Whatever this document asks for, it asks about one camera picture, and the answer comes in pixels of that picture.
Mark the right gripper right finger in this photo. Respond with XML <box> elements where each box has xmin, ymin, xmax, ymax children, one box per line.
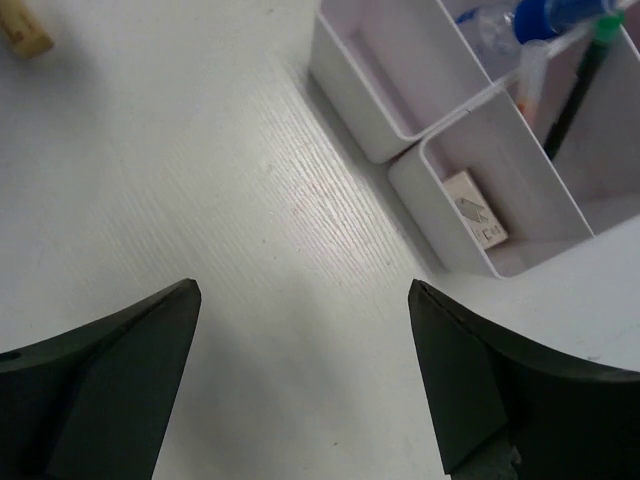
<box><xmin>408</xmin><ymin>280</ymin><xmax>639</xmax><ymax>479</ymax></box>

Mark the white divided container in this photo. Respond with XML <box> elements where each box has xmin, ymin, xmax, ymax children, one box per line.
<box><xmin>389</xmin><ymin>13</ymin><xmax>639</xmax><ymax>278</ymax></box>
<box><xmin>310</xmin><ymin>1</ymin><xmax>493</xmax><ymax>164</ymax></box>

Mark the left white divided container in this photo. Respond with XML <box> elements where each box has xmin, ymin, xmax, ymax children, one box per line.
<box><xmin>310</xmin><ymin>1</ymin><xmax>493</xmax><ymax>164</ymax></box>

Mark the small yellow eraser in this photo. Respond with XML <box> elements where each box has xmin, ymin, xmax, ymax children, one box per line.
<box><xmin>1</xmin><ymin>0</ymin><xmax>54</xmax><ymax>59</ymax></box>

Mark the right white divided container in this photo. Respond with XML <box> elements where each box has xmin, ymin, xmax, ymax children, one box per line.
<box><xmin>389</xmin><ymin>13</ymin><xmax>639</xmax><ymax>278</ymax></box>

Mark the green capped black highlighter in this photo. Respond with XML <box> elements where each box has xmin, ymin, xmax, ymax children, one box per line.
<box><xmin>543</xmin><ymin>10</ymin><xmax>624</xmax><ymax>161</ymax></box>

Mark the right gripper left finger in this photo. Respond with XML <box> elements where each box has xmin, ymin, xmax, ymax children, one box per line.
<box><xmin>1</xmin><ymin>279</ymin><xmax>202</xmax><ymax>479</ymax></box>

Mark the white boxed eraser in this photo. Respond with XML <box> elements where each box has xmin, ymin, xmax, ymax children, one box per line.
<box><xmin>443</xmin><ymin>171</ymin><xmax>509</xmax><ymax>250</ymax></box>

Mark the red clear pen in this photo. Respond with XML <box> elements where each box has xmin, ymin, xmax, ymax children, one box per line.
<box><xmin>516</xmin><ymin>40</ymin><xmax>549</xmax><ymax>126</ymax></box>

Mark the blue capped spray bottle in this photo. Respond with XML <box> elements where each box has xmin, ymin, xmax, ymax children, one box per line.
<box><xmin>455</xmin><ymin>0</ymin><xmax>619</xmax><ymax>56</ymax></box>

